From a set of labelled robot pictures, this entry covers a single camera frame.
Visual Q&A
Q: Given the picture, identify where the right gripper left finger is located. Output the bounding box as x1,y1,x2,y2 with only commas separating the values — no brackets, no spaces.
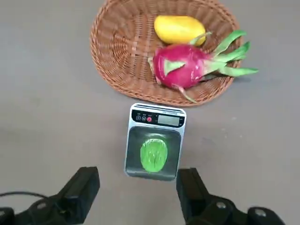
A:
0,166,101,225

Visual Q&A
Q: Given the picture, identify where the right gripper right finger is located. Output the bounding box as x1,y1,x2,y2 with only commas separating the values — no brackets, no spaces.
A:
176,167,285,225

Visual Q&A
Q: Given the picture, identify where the white electronic scale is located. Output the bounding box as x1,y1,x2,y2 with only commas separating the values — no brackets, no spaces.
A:
124,102,188,181

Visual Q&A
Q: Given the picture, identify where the pink dragon fruit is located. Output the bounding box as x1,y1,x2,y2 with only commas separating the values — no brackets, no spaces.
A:
147,30,260,104

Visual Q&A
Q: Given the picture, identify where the brown wicker basket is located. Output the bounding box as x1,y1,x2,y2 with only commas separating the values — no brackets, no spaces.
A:
90,0,242,107

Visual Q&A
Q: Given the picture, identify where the yellow mango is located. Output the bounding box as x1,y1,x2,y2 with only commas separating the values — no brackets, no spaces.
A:
154,15,206,46

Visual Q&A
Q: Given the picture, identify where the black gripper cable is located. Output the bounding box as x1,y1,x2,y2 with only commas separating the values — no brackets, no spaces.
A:
0,191,49,203

